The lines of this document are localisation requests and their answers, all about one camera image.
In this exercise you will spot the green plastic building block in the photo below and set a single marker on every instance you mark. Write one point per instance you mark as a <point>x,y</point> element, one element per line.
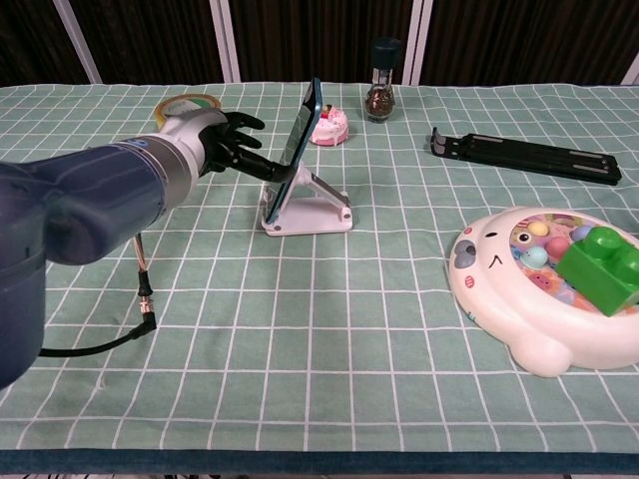
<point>599,269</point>

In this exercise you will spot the purple toy ball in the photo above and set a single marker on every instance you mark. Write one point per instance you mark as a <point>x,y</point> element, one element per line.
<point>581,233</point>

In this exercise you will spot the left robot hand grey black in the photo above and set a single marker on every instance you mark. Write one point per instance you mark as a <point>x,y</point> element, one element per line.
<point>214,140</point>

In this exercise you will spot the white bear fishing toy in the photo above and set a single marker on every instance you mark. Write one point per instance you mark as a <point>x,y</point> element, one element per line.
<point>494,299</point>

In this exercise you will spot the glass pepper grinder black cap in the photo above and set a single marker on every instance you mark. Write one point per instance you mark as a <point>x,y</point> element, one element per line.
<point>379,102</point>

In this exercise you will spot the dark curtain panel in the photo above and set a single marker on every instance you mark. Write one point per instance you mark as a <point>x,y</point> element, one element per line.
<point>319,35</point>
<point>529,40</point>
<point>155,40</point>
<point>30,40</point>

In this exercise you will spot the yellow packing tape roll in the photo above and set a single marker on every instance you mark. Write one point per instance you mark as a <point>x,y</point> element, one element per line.
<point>185,106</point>

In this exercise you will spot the white folding phone stand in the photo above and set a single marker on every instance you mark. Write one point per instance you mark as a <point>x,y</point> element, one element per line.
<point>314,214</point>

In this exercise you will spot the black smartphone with blue case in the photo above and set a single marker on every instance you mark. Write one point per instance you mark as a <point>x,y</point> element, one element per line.
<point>299,130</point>

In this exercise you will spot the green white checked tablecloth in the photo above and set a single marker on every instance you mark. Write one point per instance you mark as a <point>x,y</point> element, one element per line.
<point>319,349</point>

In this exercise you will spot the yellow toy ball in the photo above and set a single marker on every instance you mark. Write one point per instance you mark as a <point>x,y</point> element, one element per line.
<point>538,228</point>

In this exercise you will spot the black folding laptop stand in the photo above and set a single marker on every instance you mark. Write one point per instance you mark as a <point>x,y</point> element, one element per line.
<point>524,154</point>

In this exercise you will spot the left robot arm blue silver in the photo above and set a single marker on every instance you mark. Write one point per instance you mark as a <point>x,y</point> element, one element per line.
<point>90,199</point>

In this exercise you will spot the white frame post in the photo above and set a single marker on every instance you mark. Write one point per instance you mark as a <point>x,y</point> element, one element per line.
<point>417,40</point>
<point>632,75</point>
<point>76,40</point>
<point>225,40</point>

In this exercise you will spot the pink toy cake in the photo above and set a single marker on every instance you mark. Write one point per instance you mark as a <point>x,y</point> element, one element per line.
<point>332,131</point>

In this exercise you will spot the pink toy ball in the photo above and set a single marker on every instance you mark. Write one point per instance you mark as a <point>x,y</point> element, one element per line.
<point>557,245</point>

